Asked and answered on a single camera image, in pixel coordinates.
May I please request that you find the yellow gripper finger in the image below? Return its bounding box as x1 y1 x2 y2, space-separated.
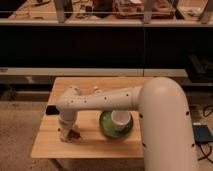
60 129 68 142
71 124 80 133

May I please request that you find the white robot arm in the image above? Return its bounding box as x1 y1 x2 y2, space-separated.
56 77 199 171

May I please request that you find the white sponge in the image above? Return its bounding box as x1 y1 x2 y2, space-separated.
60 134 81 143

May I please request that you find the black rectangular block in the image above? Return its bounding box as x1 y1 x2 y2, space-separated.
46 105 58 115

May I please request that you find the wooden table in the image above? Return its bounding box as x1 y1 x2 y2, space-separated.
31 77 151 159

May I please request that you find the green bowl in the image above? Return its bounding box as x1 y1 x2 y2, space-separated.
99 111 134 139

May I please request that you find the white tube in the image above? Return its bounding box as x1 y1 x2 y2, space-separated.
93 86 102 94

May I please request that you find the white cup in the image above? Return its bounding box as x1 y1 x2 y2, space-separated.
111 111 131 131

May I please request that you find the background shelf rack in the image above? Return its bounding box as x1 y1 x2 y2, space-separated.
0 0 213 27

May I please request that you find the black foot pedal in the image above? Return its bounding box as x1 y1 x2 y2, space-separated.
193 125 213 144

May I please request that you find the black cable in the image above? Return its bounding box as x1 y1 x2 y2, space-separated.
189 104 213 164

